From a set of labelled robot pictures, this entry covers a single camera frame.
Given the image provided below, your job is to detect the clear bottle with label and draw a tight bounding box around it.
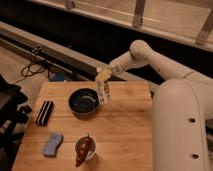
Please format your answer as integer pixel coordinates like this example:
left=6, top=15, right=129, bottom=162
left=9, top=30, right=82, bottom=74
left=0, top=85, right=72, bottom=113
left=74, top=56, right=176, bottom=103
left=96, top=80, right=110, bottom=104

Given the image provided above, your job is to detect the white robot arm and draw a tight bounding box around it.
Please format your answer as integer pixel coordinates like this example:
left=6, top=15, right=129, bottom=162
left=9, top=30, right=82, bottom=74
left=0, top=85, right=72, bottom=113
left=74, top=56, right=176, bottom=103
left=96, top=40, right=213, bottom=171

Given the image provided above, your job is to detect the black round bowl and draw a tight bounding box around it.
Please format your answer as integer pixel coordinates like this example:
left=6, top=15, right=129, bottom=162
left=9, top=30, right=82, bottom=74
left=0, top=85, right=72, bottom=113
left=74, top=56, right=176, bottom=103
left=68, top=88, right=99, bottom=115

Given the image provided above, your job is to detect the blue object behind table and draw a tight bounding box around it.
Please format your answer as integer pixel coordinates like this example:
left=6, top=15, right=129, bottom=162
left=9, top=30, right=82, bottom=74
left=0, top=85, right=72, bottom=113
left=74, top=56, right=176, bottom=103
left=50, top=73, right=65, bottom=82

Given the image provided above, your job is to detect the black striped rectangular block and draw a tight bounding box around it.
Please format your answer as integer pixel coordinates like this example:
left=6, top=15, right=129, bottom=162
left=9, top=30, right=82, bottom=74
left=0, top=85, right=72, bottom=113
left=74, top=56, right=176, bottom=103
left=36, top=101, right=54, bottom=126

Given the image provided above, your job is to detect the dark red chili pepper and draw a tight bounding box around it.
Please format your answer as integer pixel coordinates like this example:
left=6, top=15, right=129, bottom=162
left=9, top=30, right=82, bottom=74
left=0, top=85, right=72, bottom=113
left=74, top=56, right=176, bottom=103
left=75, top=136, right=93, bottom=167

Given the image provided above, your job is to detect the blue sponge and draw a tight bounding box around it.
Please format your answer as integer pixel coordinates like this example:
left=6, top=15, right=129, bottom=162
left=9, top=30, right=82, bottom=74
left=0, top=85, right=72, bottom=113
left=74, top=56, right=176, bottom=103
left=42, top=133, right=63, bottom=157

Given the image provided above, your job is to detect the black equipment at left edge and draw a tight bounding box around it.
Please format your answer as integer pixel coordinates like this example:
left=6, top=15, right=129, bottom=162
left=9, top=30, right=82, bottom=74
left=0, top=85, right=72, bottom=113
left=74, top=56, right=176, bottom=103
left=0, top=74, right=32, bottom=171

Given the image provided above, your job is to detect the black cable on floor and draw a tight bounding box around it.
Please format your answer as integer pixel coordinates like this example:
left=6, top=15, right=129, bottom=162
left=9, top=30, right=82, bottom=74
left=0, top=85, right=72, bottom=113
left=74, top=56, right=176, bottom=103
left=13, top=45, right=64, bottom=84

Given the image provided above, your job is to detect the metal rail beam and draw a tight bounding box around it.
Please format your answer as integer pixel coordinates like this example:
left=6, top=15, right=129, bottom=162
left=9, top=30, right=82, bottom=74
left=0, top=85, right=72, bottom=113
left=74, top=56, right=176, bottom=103
left=0, top=21, right=106, bottom=76

